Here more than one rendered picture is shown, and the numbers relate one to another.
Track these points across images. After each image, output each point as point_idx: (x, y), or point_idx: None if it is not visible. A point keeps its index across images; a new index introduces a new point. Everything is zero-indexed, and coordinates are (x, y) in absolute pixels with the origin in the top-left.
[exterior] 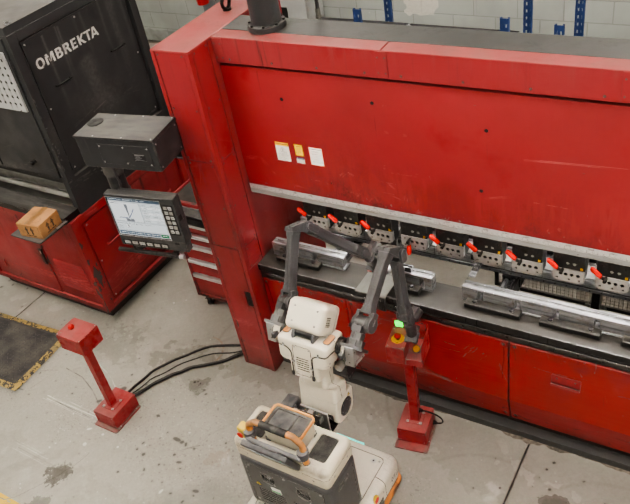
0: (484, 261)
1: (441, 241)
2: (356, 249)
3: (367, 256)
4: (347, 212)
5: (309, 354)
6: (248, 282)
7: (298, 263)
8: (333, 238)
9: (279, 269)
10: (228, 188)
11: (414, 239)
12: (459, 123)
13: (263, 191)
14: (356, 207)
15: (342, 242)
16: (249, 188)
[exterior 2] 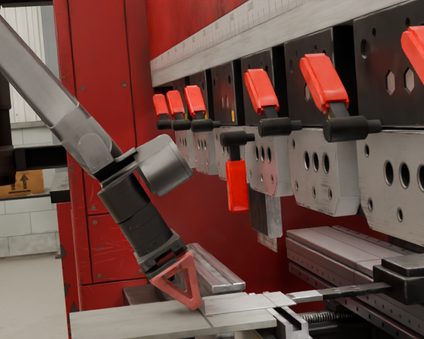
0: (390, 213)
1: (297, 118)
2: (63, 118)
3: (89, 159)
4: (198, 78)
5: None
6: None
7: (163, 296)
8: (4, 47)
9: (129, 300)
10: (69, 31)
11: (258, 137)
12: None
13: (156, 77)
14: (203, 46)
15: (29, 74)
16: (147, 75)
